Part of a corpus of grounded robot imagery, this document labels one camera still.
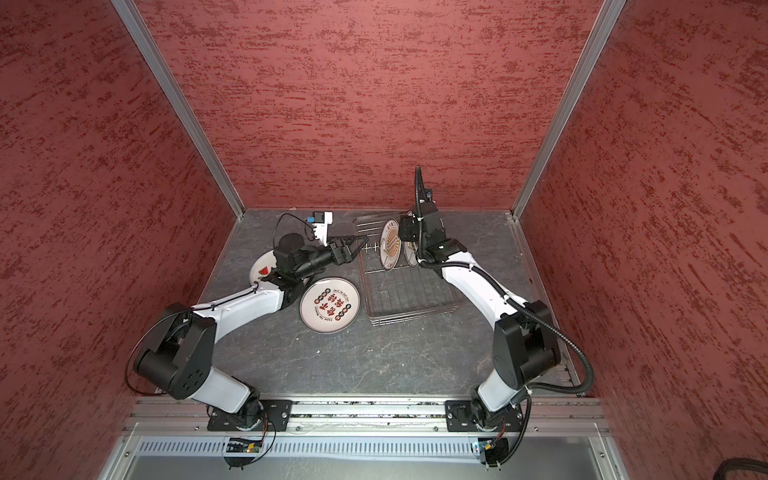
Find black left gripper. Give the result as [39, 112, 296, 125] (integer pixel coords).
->
[294, 233, 368, 279]

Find white plate blue rim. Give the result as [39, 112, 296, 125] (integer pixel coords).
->
[379, 219, 402, 270]

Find white plate red flowers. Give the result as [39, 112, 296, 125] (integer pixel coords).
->
[299, 277, 362, 334]

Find plain white plate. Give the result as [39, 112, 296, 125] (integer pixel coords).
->
[249, 250, 277, 285]

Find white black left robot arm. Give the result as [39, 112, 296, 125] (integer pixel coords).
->
[130, 233, 368, 432]

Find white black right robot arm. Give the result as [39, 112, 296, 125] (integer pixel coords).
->
[399, 202, 561, 429]

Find right base circuit board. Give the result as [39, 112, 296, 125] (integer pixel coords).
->
[472, 438, 510, 468]

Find base circuit board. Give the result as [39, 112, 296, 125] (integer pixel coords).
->
[472, 438, 510, 468]
[223, 437, 264, 469]

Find left base circuit board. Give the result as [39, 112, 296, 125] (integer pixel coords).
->
[223, 437, 264, 469]

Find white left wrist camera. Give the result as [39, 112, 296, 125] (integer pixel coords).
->
[306, 211, 333, 246]

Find metal wire dish rack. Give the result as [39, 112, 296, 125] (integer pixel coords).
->
[353, 212, 464, 327]

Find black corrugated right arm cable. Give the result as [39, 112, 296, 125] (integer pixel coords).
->
[413, 164, 595, 466]

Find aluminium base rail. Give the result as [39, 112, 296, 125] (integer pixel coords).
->
[119, 396, 617, 466]

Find aluminium corner post right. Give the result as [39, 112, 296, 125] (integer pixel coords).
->
[511, 0, 626, 222]

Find aluminium corner post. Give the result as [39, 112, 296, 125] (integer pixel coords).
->
[511, 0, 626, 222]
[111, 0, 246, 221]

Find aluminium corner post left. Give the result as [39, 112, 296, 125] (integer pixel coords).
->
[111, 0, 246, 221]

